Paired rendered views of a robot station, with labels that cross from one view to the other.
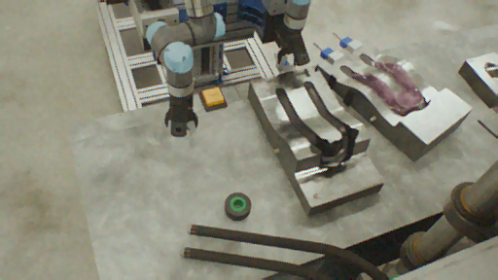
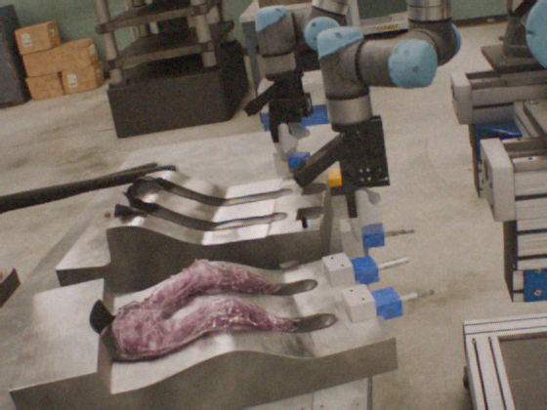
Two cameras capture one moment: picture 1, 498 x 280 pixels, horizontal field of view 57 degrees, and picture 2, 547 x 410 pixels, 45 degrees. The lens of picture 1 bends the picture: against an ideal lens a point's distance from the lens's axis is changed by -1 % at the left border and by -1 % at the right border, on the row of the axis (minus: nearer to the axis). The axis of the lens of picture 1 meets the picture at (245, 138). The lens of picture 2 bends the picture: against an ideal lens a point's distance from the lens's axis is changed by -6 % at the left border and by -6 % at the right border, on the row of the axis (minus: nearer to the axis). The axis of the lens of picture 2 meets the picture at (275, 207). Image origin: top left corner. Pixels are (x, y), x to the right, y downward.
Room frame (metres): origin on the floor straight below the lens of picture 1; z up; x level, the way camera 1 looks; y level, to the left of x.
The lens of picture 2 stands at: (1.81, -1.07, 1.38)
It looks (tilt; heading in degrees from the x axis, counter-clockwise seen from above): 23 degrees down; 129
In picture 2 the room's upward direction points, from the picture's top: 10 degrees counter-clockwise
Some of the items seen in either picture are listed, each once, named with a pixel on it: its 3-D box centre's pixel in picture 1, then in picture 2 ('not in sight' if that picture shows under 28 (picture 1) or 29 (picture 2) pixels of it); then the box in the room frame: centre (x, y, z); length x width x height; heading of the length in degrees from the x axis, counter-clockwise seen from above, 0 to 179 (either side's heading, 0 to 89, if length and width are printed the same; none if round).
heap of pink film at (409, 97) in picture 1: (391, 82); (194, 304); (1.17, -0.49, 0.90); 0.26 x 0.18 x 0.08; 45
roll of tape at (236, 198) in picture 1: (237, 206); not in sight; (0.64, -0.01, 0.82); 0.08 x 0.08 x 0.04
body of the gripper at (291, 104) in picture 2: (181, 100); (287, 96); (0.88, 0.21, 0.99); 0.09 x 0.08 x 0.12; 9
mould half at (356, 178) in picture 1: (313, 130); (194, 223); (0.93, -0.22, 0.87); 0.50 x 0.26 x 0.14; 28
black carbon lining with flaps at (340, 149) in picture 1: (317, 117); (195, 200); (0.95, -0.22, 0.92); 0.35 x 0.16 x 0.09; 28
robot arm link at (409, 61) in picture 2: not in sight; (401, 61); (1.34, -0.10, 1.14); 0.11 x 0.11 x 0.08; 86
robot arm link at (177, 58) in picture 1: (178, 64); (274, 30); (0.88, 0.21, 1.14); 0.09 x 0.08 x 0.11; 36
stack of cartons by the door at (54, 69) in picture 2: not in sight; (61, 57); (-4.68, 3.69, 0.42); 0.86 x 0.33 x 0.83; 30
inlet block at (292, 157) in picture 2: (183, 127); (303, 159); (0.90, 0.21, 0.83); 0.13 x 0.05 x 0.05; 9
